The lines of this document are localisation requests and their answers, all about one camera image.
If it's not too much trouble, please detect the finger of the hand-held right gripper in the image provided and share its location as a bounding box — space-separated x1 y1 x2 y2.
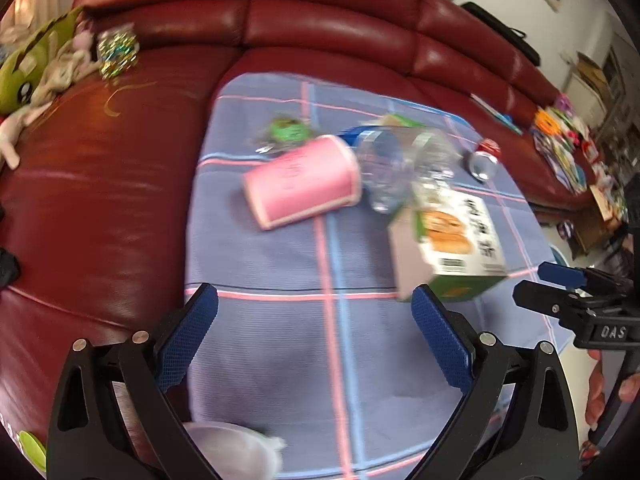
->
537 261 640 292
512 280 601 320

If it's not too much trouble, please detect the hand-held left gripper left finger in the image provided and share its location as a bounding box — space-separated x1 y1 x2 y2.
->
46 283 221 480

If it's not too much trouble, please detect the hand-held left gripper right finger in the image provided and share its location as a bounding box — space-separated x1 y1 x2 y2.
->
405 284 581 480

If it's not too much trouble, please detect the teal round bin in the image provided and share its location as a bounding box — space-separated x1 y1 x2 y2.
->
547 242 571 268

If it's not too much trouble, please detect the green snack box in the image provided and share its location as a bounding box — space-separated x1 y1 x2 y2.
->
387 187 508 303

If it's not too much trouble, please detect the red soda can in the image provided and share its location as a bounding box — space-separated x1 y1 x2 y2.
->
466 139 502 183

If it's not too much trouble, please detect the clear plastic bottle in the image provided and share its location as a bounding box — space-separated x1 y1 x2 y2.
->
356 127 463 214

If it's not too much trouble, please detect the pink paper cup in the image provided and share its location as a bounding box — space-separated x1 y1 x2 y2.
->
242 135 362 232

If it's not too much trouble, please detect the green clear snack packet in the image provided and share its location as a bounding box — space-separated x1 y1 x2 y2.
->
252 116 318 156

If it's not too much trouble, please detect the person's right hand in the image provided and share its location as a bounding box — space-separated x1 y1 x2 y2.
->
582 347 640 461

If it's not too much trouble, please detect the wooden side table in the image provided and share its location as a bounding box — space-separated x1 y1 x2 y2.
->
570 185 626 261

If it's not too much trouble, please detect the red patterned paper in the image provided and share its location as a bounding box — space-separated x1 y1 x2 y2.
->
590 185 621 221

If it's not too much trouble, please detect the blue checked tablecloth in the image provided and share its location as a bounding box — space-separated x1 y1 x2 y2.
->
182 72 573 480

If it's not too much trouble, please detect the pile of colourful papers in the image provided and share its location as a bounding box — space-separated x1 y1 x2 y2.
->
530 92 601 196

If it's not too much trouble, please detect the thin light blue book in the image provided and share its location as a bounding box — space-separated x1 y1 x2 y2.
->
470 92 523 135

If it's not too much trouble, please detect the yellow green lid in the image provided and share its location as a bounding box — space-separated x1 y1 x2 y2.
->
17 430 47 471

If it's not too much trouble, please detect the open cardboard box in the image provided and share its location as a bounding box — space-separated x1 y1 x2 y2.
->
570 52 618 101

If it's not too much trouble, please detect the long black bag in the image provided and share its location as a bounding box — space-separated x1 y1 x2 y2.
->
460 1 541 66

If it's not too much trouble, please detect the glitter filled clear bag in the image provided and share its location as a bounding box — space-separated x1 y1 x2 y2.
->
96 22 141 81

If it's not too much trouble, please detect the green plush toy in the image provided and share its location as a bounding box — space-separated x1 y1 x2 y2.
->
0 6 86 113

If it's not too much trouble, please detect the red leather sofa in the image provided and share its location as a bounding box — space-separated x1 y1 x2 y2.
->
0 0 626 401

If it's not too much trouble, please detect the yellow string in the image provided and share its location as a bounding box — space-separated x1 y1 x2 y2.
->
102 81 157 117

